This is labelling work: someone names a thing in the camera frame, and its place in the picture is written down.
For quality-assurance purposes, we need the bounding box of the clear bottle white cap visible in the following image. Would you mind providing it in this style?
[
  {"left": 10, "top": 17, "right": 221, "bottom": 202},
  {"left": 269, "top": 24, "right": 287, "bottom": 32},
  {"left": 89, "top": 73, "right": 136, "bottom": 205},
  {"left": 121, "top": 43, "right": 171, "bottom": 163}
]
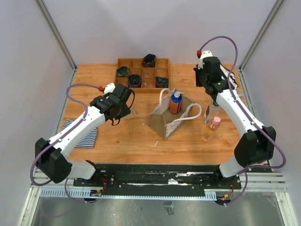
[{"left": 124, "top": 108, "right": 137, "bottom": 120}]

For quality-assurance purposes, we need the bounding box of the square clear bottle grey cap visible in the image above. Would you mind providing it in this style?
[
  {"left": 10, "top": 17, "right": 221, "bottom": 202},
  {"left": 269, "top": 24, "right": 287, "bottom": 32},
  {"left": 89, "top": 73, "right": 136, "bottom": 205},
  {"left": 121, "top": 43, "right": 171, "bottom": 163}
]
[{"left": 204, "top": 99, "right": 221, "bottom": 125}]

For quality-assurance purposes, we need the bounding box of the orange blue pump bottle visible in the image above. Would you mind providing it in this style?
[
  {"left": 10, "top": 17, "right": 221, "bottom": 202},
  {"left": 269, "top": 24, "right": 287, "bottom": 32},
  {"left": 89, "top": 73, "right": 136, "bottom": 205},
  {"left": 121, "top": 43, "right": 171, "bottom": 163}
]
[{"left": 169, "top": 91, "right": 183, "bottom": 114}]

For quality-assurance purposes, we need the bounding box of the amber bottle pink cap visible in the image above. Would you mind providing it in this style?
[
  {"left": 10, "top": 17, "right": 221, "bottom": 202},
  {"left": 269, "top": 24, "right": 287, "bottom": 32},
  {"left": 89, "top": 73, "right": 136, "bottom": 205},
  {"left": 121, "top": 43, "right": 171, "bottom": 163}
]
[{"left": 202, "top": 116, "right": 221, "bottom": 142}]

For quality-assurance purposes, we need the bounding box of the burlap canvas tote bag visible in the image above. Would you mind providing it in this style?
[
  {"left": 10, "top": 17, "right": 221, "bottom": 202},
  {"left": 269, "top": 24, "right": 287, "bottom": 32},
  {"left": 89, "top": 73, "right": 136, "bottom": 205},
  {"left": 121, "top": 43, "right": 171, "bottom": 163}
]
[{"left": 148, "top": 88, "right": 202, "bottom": 141}]

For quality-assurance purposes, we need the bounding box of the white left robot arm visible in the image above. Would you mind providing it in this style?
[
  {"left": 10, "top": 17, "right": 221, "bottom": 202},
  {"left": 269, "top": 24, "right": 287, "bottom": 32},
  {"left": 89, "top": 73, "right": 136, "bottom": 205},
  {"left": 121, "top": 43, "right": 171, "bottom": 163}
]
[{"left": 30, "top": 83, "right": 135, "bottom": 186}]

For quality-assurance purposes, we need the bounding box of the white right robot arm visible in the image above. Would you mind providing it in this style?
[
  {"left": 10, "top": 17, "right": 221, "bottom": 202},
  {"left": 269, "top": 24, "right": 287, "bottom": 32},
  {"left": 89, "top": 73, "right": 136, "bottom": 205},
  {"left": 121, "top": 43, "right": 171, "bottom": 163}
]
[{"left": 194, "top": 56, "right": 276, "bottom": 188}]

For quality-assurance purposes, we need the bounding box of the black white striped cloth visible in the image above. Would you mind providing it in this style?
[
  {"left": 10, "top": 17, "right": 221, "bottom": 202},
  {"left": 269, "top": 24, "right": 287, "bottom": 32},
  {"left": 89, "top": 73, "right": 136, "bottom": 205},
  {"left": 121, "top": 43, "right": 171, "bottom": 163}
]
[{"left": 220, "top": 65, "right": 238, "bottom": 90}]

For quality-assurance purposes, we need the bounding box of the rolled dark sock front middle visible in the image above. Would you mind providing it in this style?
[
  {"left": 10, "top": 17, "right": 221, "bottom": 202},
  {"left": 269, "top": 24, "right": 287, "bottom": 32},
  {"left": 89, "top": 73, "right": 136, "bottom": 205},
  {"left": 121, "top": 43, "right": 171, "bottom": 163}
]
[{"left": 128, "top": 74, "right": 142, "bottom": 88}]

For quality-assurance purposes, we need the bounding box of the rolled dark sock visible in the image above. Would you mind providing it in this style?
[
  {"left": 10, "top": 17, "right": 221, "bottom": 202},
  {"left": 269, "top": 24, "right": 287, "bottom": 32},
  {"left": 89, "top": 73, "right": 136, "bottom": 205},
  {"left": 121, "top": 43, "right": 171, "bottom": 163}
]
[
  {"left": 116, "top": 66, "right": 129, "bottom": 77},
  {"left": 142, "top": 54, "right": 156, "bottom": 67},
  {"left": 155, "top": 76, "right": 169, "bottom": 89},
  {"left": 128, "top": 74, "right": 142, "bottom": 88}
]

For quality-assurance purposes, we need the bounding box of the wooden compartment tray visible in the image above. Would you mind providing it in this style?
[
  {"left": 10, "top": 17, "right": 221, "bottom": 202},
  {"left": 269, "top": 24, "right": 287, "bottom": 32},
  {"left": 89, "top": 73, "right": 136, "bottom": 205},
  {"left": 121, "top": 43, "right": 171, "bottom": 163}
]
[{"left": 117, "top": 58, "right": 171, "bottom": 93}]

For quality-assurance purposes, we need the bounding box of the rolled dark sock left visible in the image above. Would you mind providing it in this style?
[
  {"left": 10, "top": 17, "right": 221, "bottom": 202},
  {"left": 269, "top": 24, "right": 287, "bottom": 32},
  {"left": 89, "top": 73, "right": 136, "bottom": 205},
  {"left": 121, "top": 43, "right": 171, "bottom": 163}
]
[{"left": 116, "top": 66, "right": 129, "bottom": 77}]

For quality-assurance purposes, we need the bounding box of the rolled dark sock front right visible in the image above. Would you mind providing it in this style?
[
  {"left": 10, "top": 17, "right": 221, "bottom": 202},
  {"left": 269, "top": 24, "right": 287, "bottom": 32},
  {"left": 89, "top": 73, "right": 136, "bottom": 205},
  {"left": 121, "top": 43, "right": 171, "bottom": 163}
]
[{"left": 155, "top": 76, "right": 169, "bottom": 89}]

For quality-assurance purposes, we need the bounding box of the blue white striped cloth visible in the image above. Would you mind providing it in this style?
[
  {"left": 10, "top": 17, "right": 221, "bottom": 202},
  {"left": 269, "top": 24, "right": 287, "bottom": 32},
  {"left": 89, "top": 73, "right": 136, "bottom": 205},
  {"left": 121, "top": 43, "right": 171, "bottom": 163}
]
[{"left": 61, "top": 119, "right": 98, "bottom": 148}]

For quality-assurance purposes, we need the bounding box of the rolled dark sock back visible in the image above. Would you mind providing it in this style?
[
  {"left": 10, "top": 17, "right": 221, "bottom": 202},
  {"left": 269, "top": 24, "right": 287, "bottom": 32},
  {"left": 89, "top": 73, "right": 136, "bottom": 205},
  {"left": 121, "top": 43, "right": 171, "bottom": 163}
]
[{"left": 142, "top": 54, "right": 156, "bottom": 67}]

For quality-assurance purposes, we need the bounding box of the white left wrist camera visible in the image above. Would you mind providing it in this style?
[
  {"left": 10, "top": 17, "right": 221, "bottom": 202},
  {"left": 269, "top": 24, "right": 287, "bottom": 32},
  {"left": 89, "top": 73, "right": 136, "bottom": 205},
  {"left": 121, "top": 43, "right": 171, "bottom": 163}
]
[{"left": 103, "top": 83, "right": 115, "bottom": 94}]

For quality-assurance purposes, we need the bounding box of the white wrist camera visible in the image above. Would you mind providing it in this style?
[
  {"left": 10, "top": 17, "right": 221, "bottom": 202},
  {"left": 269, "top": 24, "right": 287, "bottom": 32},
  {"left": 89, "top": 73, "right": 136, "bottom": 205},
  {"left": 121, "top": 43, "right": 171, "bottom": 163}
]
[
  {"left": 198, "top": 50, "right": 213, "bottom": 69},
  {"left": 103, "top": 83, "right": 115, "bottom": 94}
]

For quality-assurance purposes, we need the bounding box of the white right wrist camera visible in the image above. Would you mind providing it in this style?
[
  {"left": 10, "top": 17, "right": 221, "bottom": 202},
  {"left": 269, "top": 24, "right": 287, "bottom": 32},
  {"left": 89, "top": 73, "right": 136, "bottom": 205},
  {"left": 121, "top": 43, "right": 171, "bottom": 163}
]
[{"left": 198, "top": 50, "right": 213, "bottom": 69}]

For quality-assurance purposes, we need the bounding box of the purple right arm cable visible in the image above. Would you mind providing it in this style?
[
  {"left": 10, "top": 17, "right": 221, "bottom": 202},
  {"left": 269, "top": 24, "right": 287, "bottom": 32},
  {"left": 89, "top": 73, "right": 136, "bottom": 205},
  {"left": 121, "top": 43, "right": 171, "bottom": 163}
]
[{"left": 197, "top": 35, "right": 287, "bottom": 208}]

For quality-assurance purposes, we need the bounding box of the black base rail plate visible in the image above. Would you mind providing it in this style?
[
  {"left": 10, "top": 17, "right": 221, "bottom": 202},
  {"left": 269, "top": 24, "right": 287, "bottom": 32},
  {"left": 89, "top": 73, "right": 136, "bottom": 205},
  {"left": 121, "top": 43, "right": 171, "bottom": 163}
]
[{"left": 73, "top": 163, "right": 241, "bottom": 197}]

